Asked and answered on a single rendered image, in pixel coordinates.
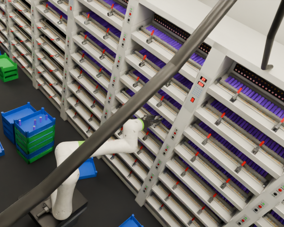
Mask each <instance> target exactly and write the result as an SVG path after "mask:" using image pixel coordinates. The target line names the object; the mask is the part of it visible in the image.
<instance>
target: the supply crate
mask: <svg viewBox="0 0 284 227"><path fill-rule="evenodd" d="M46 114H47V115H48V116H47V120H46ZM40 117H42V120H41V123H40ZM34 119H36V125H34ZM19 120H21V126H19ZM53 125H55V118H52V117H51V116H50V115H49V114H48V113H47V112H46V111H45V110H44V108H43V107H42V108H41V110H39V111H36V112H34V113H32V114H29V115H27V116H25V117H22V118H20V119H14V126H15V127H16V128H17V129H18V130H19V131H20V132H21V133H23V135H24V136H26V137H27V138H28V137H30V136H32V135H34V134H36V133H39V132H41V131H43V130H45V129H47V128H49V127H51V126H53ZM33 126H35V130H33Z"/></svg>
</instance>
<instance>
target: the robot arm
mask: <svg viewBox="0 0 284 227"><path fill-rule="evenodd" d="M160 117H161V115H158V116H156V115H154V116H153V114H151V115H144V116H143V117H141V118H137V119H130V120H128V121H127V122H126V123H125V124H124V125H123V139H117V140H109V141H106V142H105V143H104V144H103V145H102V146H101V147H100V148H99V149H98V150H97V151H96V152H95V153H94V154H93V155H92V156H91V157H96V156H100V155H106V154H117V153H133V152H134V151H136V149H137V138H138V132H140V131H143V130H145V129H147V128H148V127H150V126H153V127H154V128H155V127H156V126H158V125H159V124H160V123H161V121H162V120H163V117H162V118H160ZM153 119H155V120H153ZM156 119H158V120H156ZM154 123H155V124H154ZM83 142H84V141H68V142H62V143H60V144H58V145H57V147H56V148H55V157H56V161H57V166H59V165H60V164H61V163H62V162H63V161H64V160H65V159H67V158H68V157H69V156H70V155H71V154H72V153H73V152H74V151H75V150H76V149H77V148H78V147H79V146H80V145H81V144H82V143H83ZM91 157H90V158H91ZM78 179H79V169H77V170H76V171H75V172H74V173H73V174H72V175H71V176H70V177H69V178H68V179H67V180H66V181H65V182H63V183H62V184H61V185H60V186H59V187H58V188H57V189H56V190H55V191H54V192H53V193H52V194H51V195H50V198H49V199H48V200H47V201H45V202H43V204H44V206H43V208H44V210H43V211H41V212H40V213H39V214H37V217H39V216H41V215H42V214H44V213H48V212H49V213H50V214H53V216H54V217H55V218H56V219H58V220H65V219H67V218H68V217H69V216H70V215H71V213H72V198H73V192H74V189H75V186H76V183H77V181H78Z"/></svg>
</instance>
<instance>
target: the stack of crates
mask: <svg viewBox="0 0 284 227"><path fill-rule="evenodd" d="M34 112H36V110H35V109H34V108H33V107H32V106H31V105H30V103H29V102H27V104H26V105H24V106H21V107H18V108H16V109H13V110H11V111H8V112H5V113H4V112H1V117H2V123H3V130H4V134H5V135H6V136H7V138H8V139H9V140H10V141H11V142H12V143H13V144H14V145H15V144H16V140H15V131H14V119H20V118H22V117H25V116H27V115H29V114H32V113H34Z"/></svg>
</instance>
